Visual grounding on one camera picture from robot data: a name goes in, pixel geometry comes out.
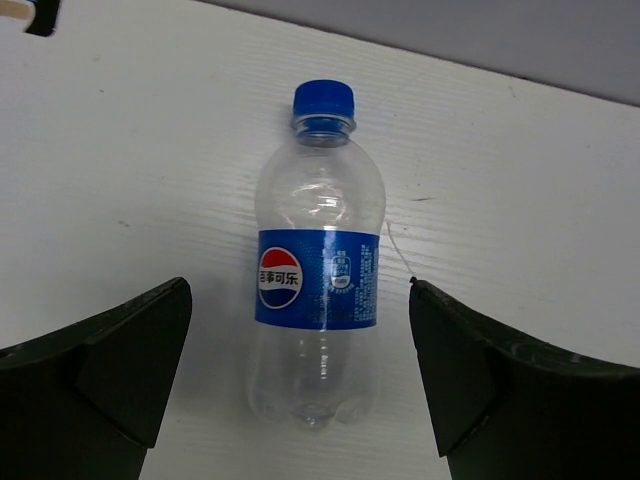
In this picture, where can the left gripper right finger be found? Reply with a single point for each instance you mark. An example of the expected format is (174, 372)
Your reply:
(506, 405)

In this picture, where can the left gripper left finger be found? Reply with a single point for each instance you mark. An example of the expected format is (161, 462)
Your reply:
(87, 401)

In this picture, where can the blue cap water bottle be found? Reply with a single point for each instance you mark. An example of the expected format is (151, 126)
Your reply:
(319, 205)

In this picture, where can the left blue table sticker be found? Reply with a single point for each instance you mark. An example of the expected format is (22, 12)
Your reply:
(44, 19)

